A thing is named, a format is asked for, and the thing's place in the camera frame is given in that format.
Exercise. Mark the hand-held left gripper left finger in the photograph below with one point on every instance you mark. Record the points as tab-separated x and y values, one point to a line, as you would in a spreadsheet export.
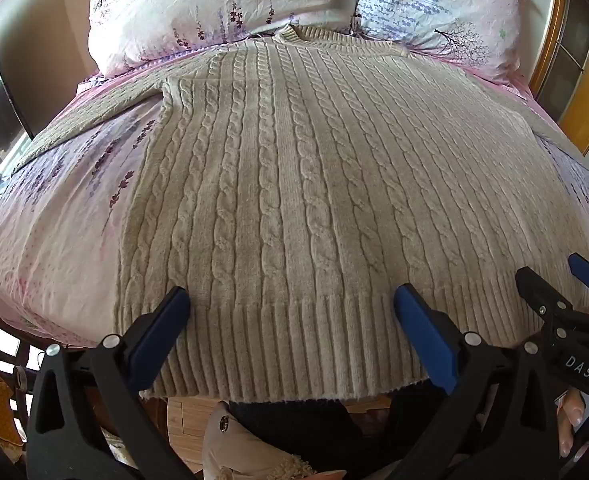
162	330

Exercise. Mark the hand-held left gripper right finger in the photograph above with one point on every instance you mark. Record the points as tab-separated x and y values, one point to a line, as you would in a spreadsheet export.
424	335

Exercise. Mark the person's right hand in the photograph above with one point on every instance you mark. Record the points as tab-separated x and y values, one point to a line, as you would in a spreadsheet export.
571	417

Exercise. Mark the pink floral bedsheet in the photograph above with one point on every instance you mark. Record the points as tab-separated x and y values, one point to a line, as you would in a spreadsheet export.
59	230

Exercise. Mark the person's beige jacket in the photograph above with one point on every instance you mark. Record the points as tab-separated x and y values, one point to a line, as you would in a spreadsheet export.
244	450

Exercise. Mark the person's dark trousers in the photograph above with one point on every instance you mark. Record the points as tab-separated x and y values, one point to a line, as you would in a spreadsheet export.
299	420

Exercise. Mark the yellow wooden cabinet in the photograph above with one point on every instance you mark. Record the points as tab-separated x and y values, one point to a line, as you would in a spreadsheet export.
574	60

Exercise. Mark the white blue floral pillow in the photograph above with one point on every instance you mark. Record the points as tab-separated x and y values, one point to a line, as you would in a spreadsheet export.
444	10

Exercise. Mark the black flat screen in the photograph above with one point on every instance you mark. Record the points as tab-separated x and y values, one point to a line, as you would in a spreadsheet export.
12	70

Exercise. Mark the pink floral pillow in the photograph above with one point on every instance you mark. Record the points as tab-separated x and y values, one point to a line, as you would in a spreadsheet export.
214	5

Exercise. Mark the dark wooden bed frame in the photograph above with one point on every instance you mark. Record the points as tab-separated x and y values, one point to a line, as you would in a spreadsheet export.
4	325

